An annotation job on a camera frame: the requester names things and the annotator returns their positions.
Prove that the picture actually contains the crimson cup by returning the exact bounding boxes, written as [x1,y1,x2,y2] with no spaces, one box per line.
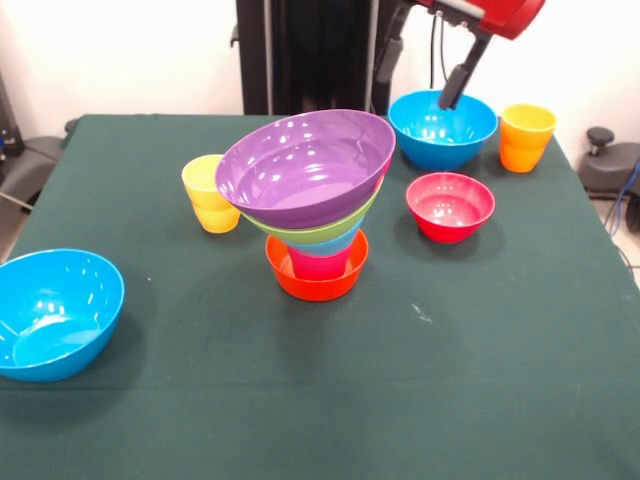
[287,245,354,281]

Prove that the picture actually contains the yellow cup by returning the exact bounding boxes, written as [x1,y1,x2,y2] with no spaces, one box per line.
[181,154,242,235]

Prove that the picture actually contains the orange bowl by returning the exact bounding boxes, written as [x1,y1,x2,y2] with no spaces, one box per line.
[264,227,370,303]

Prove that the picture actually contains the large green bowl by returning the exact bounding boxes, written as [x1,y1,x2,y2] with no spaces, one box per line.
[239,174,387,246]

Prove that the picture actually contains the large blue bowl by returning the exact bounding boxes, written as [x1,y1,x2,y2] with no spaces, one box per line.
[387,89,499,172]
[0,248,126,384]

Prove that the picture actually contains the orange cup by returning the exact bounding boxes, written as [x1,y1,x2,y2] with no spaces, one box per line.
[499,103,558,174]

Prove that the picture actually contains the large purple bowl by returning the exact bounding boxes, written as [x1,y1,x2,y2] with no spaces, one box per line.
[214,108,397,231]

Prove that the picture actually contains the small blue bowl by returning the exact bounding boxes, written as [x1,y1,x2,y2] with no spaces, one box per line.
[284,227,367,259]

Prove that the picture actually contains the black equipment box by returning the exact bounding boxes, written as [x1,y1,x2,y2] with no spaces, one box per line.
[0,69,25,174]

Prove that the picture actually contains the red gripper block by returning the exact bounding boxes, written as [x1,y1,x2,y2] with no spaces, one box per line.
[375,0,547,111]

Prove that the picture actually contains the crimson small bowl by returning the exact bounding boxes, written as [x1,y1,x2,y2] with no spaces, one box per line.
[405,171,497,245]

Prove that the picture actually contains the blue cable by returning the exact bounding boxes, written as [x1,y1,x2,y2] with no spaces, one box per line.
[605,159,640,236]

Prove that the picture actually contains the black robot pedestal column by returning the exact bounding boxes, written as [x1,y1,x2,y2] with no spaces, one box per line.
[230,0,404,117]

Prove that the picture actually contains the black wall cable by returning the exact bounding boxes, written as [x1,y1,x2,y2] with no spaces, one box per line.
[429,12,452,91]

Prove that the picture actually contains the grey stand base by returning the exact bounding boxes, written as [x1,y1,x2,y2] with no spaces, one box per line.
[0,135,64,211]

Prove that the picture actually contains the dark green tablecloth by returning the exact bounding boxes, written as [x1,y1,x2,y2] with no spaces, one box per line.
[0,113,640,480]

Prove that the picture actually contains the black stand base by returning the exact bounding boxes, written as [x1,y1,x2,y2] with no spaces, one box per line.
[578,126,640,201]

